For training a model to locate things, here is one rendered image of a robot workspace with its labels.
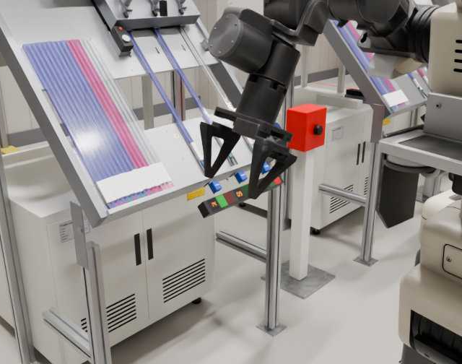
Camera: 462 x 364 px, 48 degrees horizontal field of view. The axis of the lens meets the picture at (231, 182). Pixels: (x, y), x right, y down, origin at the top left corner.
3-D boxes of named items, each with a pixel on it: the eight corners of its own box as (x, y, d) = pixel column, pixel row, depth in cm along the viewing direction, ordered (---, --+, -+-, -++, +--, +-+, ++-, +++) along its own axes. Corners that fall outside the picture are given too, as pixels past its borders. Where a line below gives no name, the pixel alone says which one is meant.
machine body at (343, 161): (385, 201, 318) (396, 100, 296) (319, 240, 271) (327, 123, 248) (298, 175, 360) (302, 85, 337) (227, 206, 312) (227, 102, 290)
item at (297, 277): (335, 277, 237) (349, 107, 209) (303, 299, 221) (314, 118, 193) (292, 259, 252) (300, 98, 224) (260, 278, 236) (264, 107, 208)
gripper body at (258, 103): (258, 134, 66) (279, 79, 66) (210, 118, 74) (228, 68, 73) (290, 147, 71) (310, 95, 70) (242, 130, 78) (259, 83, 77)
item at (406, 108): (444, 97, 275) (455, 89, 270) (382, 120, 230) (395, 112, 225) (443, 95, 275) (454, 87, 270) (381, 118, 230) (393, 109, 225)
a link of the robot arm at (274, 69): (312, 50, 71) (283, 46, 75) (278, 29, 66) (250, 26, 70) (293, 98, 71) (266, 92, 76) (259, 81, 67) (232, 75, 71)
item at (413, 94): (447, 93, 273) (452, 89, 271) (385, 115, 229) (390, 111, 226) (426, 63, 277) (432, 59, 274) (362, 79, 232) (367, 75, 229)
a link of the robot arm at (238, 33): (333, 6, 68) (288, 3, 75) (275, -37, 61) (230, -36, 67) (299, 93, 69) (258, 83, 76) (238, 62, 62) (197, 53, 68)
